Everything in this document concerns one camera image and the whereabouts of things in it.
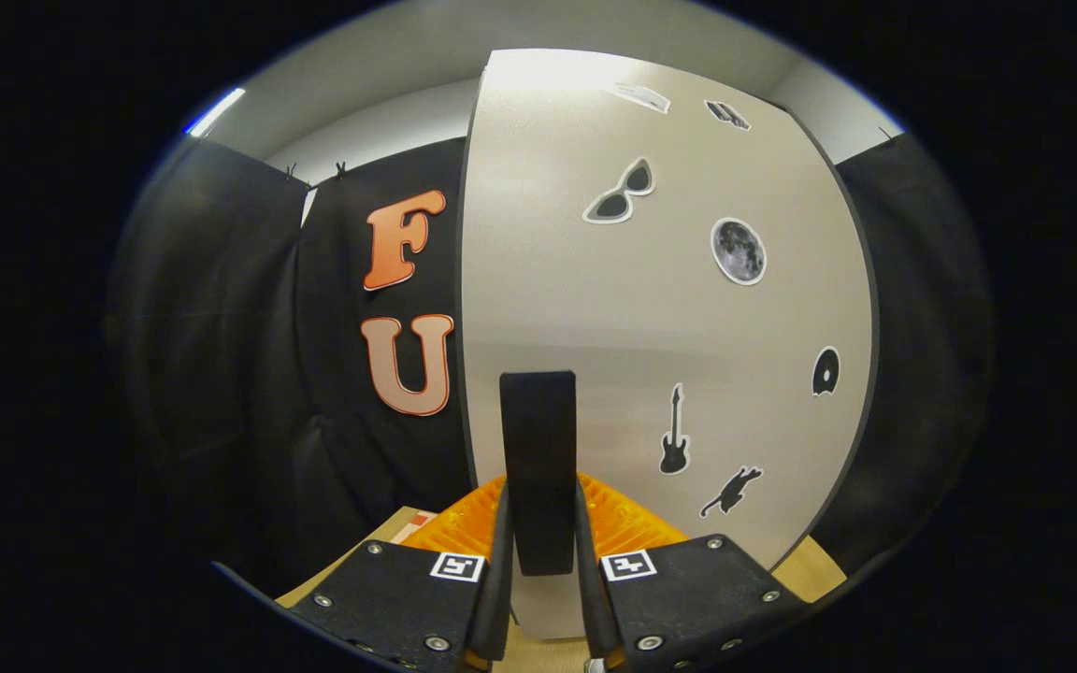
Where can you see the black backdrop cloth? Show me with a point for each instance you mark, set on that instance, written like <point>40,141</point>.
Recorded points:
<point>221,327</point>

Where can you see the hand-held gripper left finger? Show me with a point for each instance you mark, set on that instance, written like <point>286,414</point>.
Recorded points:
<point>499,598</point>

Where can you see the beige book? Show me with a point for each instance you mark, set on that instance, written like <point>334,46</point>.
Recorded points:
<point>410,528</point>

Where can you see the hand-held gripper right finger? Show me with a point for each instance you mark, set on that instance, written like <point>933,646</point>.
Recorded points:
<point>590,598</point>

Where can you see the long ceiling light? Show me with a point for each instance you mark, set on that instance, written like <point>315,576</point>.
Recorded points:
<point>217,112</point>

